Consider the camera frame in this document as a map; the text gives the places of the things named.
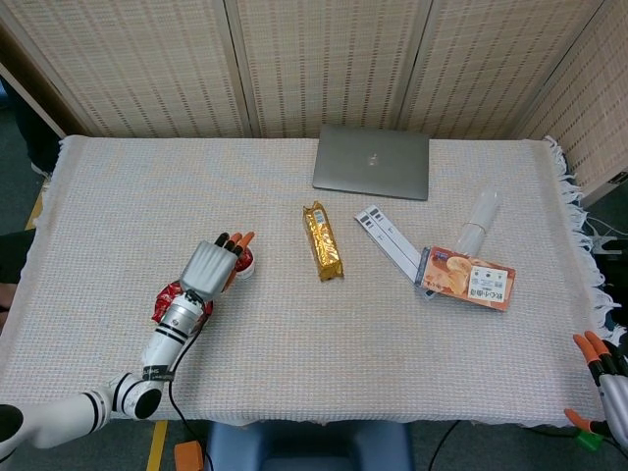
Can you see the long flat white box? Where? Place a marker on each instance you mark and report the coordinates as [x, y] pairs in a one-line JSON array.
[[385, 243], [397, 235]]

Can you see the right robot hand silver orange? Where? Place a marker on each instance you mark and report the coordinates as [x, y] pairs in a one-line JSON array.
[[618, 402]]

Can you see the white paper cup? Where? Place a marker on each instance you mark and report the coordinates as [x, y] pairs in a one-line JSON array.
[[245, 275]]

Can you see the orange blue cracker box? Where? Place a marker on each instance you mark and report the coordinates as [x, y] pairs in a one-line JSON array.
[[466, 279]]

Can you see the gold foil biscuit pack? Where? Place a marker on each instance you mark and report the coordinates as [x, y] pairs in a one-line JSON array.
[[323, 245]]

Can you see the brown wooden post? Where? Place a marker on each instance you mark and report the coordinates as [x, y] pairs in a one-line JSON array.
[[39, 73]]

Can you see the woven bamboo screen panel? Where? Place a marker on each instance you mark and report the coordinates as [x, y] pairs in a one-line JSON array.
[[147, 64], [598, 122], [329, 64], [490, 64]]

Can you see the black bulky object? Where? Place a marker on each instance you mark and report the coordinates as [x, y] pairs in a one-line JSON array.
[[12, 255]]

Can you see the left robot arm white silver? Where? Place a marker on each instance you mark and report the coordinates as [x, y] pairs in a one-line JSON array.
[[162, 343]]

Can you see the left robot hand silver orange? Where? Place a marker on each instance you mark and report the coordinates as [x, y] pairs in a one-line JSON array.
[[208, 270]]

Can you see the plate of red candies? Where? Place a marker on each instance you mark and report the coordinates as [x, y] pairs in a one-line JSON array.
[[164, 301]]

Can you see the blue grey seat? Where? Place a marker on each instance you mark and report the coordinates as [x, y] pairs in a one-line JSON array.
[[304, 449]]

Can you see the person in dark clothes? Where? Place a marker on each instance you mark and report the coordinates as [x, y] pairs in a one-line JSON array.
[[29, 132]]

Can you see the red candy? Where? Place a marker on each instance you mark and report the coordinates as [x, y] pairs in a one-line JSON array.
[[245, 260]]

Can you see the small green object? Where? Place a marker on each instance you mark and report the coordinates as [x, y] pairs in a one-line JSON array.
[[589, 440]]

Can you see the grey closed laptop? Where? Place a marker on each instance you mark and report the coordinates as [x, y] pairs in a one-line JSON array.
[[370, 164]]

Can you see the woven pale tablecloth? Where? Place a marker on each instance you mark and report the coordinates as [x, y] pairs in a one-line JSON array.
[[294, 353]]

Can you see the orange block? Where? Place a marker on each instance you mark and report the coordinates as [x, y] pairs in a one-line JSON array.
[[189, 456]]

